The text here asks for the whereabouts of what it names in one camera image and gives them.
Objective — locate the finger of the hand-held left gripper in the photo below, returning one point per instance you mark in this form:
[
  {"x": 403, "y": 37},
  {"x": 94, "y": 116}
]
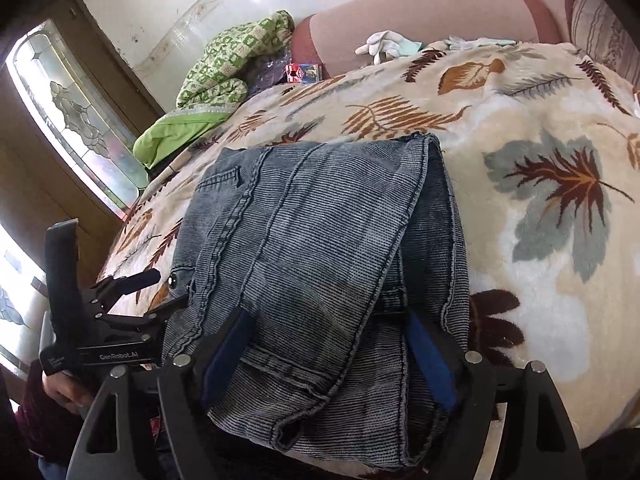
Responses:
[
  {"x": 160, "y": 311},
  {"x": 140, "y": 278}
]

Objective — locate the pink brown sofa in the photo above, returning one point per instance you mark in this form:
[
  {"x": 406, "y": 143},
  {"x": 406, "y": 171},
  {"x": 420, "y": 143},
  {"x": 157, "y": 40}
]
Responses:
[{"x": 425, "y": 10}]

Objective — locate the leaf printed beige blanket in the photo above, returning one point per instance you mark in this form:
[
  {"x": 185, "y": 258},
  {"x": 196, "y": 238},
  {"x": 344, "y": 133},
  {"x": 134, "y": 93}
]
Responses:
[{"x": 525, "y": 110}]

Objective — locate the green white patterned quilt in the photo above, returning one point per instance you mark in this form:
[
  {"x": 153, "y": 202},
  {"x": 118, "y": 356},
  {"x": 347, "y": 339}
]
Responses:
[{"x": 220, "y": 65}]

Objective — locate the pale blue cloth piece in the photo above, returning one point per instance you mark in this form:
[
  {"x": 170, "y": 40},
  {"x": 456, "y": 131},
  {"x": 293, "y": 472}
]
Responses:
[{"x": 412, "y": 47}]

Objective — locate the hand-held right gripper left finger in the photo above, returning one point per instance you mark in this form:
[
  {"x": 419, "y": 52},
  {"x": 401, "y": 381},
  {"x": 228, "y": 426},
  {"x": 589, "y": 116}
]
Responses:
[{"x": 225, "y": 360}]

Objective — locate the person's left hand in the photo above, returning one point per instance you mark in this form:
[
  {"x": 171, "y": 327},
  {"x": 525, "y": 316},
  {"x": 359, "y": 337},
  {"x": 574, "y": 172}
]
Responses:
[{"x": 62, "y": 390}]

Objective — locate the purple plastic bag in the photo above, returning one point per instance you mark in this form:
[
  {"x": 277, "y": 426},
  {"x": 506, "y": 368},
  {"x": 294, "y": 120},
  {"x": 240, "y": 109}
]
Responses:
[{"x": 270, "y": 72}]

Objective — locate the wooden door with patterned glass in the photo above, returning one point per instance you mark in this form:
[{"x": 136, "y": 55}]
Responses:
[{"x": 60, "y": 90}]

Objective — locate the small colourful card box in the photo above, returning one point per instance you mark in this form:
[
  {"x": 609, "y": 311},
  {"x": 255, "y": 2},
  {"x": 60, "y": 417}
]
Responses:
[{"x": 303, "y": 73}]

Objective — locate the blue denim pants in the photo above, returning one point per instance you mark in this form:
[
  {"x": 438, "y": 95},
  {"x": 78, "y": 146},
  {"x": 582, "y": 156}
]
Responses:
[{"x": 320, "y": 220}]

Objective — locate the striped beige cushion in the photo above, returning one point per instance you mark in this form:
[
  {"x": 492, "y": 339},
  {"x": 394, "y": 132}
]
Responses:
[{"x": 605, "y": 35}]

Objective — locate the lime green pillow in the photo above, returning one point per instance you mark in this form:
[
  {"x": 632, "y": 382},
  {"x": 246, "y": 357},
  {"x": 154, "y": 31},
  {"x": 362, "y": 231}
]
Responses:
[{"x": 170, "y": 140}]

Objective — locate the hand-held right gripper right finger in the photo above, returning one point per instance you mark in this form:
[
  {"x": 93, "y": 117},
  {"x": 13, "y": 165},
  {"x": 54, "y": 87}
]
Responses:
[{"x": 435, "y": 365}]

